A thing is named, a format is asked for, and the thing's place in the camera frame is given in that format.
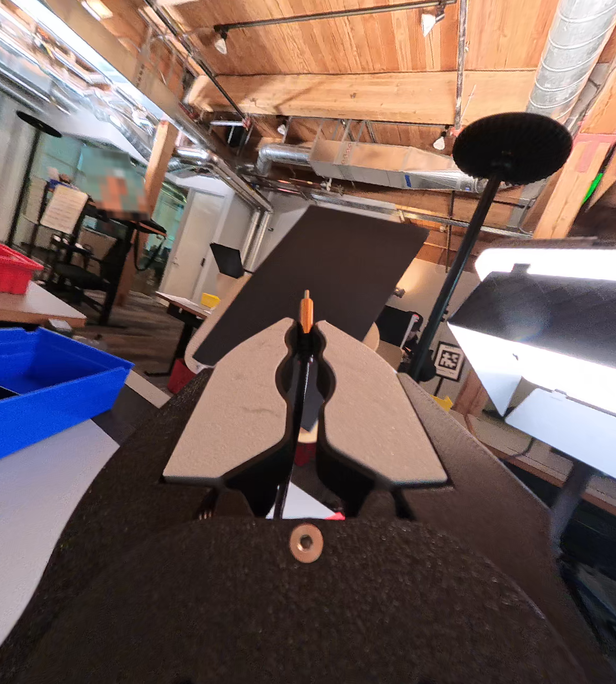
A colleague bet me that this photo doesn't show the wooden desk black legs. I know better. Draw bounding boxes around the wooden desk black legs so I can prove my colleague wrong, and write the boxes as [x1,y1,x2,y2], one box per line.
[154,290,213,377]

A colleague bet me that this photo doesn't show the black office chair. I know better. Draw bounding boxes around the black office chair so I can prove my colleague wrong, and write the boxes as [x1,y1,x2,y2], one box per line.
[46,235,127,321]

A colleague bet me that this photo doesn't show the red box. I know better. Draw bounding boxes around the red box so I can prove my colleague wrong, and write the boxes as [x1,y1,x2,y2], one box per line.
[167,357,197,395]

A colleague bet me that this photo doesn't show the blue storage bin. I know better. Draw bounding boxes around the blue storage bin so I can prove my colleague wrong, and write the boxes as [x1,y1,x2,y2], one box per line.
[0,327,135,475]

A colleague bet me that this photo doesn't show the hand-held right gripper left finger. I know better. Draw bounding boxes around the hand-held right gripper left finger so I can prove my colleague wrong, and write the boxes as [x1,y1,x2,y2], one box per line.
[164,318,296,503]

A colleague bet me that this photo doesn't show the silver round duct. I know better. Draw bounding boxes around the silver round duct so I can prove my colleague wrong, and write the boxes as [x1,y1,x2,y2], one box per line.
[526,0,616,134]

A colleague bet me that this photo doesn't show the orange plug usb-c cable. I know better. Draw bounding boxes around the orange plug usb-c cable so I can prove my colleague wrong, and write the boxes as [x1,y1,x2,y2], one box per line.
[273,290,316,520]

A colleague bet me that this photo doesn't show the small black board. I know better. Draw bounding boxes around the small black board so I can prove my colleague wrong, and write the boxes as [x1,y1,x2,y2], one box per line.
[209,242,248,280]

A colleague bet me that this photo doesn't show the black white tag sign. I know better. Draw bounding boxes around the black white tag sign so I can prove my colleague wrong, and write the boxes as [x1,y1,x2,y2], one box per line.
[432,342,466,382]

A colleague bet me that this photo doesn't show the black standing desk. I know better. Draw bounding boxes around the black standing desk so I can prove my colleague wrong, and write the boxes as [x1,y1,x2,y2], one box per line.
[81,216,169,327]

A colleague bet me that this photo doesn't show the silver rectangular duct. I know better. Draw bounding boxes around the silver rectangular duct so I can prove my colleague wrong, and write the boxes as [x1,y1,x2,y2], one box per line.
[257,134,489,194]

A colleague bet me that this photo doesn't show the white door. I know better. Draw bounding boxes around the white door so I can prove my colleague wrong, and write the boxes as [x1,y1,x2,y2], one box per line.
[171,190,229,281]

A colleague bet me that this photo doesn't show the whiteboard with writing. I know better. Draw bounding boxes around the whiteboard with writing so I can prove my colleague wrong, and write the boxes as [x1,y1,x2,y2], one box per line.
[40,184,90,234]

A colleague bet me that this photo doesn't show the white top table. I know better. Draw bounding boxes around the white top table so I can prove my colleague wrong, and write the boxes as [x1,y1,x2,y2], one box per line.
[0,282,88,329]

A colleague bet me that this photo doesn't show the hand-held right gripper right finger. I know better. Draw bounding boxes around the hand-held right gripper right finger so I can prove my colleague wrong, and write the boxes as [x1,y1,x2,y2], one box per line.
[315,321,449,506]

